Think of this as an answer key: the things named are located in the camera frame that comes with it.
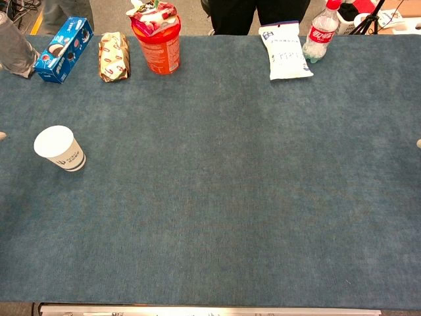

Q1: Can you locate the white paper cup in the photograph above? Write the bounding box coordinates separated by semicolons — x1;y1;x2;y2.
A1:
33;124;87;172

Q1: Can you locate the blue Oreo cookie box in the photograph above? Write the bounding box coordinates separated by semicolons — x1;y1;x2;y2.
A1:
34;16;95;84

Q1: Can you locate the black tripod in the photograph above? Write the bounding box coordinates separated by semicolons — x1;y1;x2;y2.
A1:
348;0;387;36

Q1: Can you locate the white plastic basket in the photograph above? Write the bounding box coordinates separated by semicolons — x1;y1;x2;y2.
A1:
335;11;372;36

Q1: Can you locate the gold red snack bag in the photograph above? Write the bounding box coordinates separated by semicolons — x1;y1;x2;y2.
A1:
97;31;132;83

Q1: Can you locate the person in grey trousers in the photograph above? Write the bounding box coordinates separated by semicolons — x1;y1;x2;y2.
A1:
42;0;95;36

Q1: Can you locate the clear cola bottle red label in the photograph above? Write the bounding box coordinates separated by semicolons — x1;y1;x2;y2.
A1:
301;0;343;65

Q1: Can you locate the white printed pouch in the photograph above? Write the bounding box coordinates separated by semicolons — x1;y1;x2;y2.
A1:
258;21;314;82

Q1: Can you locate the orange plastic tub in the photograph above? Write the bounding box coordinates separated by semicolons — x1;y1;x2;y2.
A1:
131;14;182;76

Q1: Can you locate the red white snack packet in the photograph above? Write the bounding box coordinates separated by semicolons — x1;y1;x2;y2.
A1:
126;0;179;38

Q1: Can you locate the blue felt table cloth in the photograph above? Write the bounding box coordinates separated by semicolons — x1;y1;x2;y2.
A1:
0;34;421;311

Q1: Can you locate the person in black trousers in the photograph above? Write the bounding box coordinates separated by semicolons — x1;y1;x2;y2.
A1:
200;0;312;36

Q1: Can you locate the aluminium table rail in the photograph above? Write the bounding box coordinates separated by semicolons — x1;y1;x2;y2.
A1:
38;302;382;316

